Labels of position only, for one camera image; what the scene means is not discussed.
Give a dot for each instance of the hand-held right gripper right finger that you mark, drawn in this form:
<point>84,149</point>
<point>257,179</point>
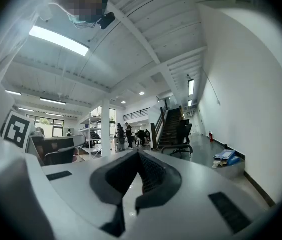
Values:
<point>165,181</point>

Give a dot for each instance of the blue cardboard box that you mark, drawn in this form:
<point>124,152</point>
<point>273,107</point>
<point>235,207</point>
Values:
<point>226,156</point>

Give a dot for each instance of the black bag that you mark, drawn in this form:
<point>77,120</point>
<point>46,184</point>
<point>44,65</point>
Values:
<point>94,135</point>

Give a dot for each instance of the black office chair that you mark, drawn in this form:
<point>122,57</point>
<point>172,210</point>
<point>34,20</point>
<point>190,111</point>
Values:
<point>182,134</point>

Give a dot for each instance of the white metal shelving rack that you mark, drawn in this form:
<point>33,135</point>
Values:
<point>90,130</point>

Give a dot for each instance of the brown cardboard piece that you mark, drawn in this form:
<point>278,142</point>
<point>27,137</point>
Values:
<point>218,164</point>

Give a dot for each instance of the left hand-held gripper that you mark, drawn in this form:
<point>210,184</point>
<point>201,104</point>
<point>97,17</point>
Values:
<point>16,130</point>

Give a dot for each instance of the wooden staircase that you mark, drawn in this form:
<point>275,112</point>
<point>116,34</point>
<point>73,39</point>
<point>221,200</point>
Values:
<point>169,129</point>

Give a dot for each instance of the ceiling tube light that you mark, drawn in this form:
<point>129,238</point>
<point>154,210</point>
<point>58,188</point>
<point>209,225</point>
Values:
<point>191,86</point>
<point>189,103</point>

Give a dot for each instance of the large glass window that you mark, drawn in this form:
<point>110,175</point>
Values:
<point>56,127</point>

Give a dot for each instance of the black balcony railing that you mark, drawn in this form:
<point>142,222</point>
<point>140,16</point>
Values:
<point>135,114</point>

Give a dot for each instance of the red fire extinguisher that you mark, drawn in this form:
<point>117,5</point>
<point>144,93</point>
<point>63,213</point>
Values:
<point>210,136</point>

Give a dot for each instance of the white pillar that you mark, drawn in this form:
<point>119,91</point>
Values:
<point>105,127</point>

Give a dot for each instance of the person's white shirt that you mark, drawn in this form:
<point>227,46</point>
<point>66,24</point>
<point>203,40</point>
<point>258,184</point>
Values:
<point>18,34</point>

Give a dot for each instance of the long ceiling light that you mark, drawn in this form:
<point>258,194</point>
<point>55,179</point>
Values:
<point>58,40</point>
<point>55,115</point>
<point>52,101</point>
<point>13,93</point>
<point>26,109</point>

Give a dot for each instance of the black head camera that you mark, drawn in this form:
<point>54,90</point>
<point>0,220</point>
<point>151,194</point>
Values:
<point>107,20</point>

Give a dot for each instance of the brown office chair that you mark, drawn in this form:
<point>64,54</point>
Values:
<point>56,152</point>

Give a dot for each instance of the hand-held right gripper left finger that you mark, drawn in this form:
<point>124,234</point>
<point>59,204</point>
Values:
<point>100,181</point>

